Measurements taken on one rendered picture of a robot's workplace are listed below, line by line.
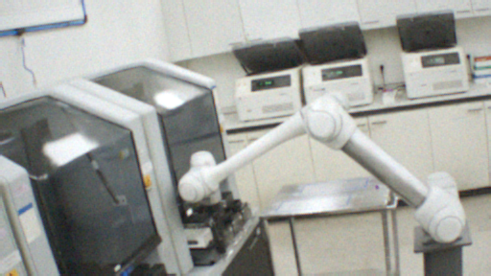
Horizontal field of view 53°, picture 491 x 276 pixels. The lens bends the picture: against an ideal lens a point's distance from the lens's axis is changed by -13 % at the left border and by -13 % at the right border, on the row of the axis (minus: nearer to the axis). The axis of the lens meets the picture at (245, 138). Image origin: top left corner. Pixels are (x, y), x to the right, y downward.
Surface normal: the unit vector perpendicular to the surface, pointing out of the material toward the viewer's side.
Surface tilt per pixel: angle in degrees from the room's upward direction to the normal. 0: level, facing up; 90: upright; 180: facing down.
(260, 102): 90
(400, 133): 90
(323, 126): 86
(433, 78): 90
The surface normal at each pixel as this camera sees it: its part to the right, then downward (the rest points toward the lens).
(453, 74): -0.29, 0.24
